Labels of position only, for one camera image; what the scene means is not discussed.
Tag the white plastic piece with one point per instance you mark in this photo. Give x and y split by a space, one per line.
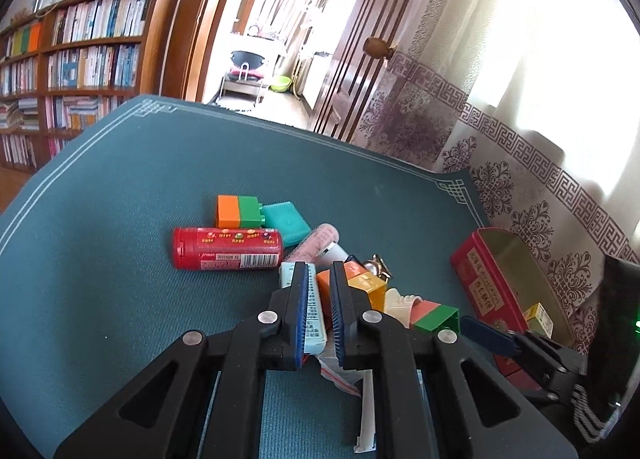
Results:
400 306

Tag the red white sachet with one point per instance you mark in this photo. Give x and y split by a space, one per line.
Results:
340 376

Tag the dark blue white-capped bottle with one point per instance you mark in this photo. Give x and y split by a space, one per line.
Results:
334 254

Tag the teal plastic box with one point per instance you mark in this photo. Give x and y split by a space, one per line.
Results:
286 223

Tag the wooden door knob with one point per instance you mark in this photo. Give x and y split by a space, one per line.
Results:
377 47

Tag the red cylindrical bottle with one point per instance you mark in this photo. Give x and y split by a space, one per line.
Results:
225 249

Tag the orange green toy block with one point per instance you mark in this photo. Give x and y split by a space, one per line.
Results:
240 211

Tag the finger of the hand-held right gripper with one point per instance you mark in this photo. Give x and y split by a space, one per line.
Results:
487 336

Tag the brown wooden door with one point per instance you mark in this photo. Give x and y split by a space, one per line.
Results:
360 14

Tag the small yellow box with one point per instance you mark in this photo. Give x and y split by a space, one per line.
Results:
540 320

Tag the red tin box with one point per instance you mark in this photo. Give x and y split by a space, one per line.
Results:
492 284

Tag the rows of books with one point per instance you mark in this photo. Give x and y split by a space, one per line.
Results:
95 19

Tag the teal desk mat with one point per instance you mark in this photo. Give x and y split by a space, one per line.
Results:
150 179

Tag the green basin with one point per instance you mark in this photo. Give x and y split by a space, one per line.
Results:
280 84

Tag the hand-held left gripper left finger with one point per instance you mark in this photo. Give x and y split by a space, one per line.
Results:
300 319

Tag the wooden door frame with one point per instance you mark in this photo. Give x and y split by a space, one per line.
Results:
210 14

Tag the pink hair roller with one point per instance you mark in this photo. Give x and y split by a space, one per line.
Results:
314 241

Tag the orange yellow toy block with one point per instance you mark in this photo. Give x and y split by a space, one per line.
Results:
365 289

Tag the red green toy block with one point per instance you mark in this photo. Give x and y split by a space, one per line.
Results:
435 318

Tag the white paper strip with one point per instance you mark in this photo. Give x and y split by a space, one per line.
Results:
366 419

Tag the wooden bookshelf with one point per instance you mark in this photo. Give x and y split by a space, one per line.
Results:
155 39

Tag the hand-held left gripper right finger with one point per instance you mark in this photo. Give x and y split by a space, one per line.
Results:
337 319

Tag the white purple patterned curtain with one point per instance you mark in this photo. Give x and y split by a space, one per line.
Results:
500 139

